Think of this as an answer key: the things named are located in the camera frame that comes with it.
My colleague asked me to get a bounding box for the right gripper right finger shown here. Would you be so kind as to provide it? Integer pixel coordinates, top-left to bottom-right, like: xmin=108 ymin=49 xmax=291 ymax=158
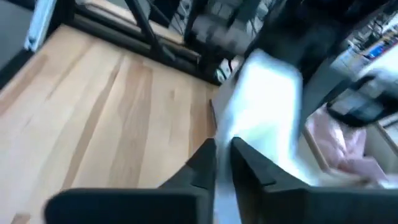
xmin=231 ymin=136 xmax=398 ymax=224

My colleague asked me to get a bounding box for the white t-shirt with label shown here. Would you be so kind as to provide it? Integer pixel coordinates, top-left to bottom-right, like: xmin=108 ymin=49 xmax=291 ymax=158
xmin=212 ymin=47 xmax=322 ymax=224

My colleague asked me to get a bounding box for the white corner bracket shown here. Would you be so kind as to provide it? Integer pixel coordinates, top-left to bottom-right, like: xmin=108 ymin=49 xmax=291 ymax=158
xmin=24 ymin=0 xmax=58 ymax=53

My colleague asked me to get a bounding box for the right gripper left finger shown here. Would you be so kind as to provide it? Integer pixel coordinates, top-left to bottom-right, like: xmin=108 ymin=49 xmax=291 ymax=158
xmin=44 ymin=138 xmax=218 ymax=224

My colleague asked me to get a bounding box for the pink woven garment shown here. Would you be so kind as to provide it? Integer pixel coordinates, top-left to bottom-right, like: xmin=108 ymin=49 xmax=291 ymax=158
xmin=305 ymin=105 xmax=390 ymax=184

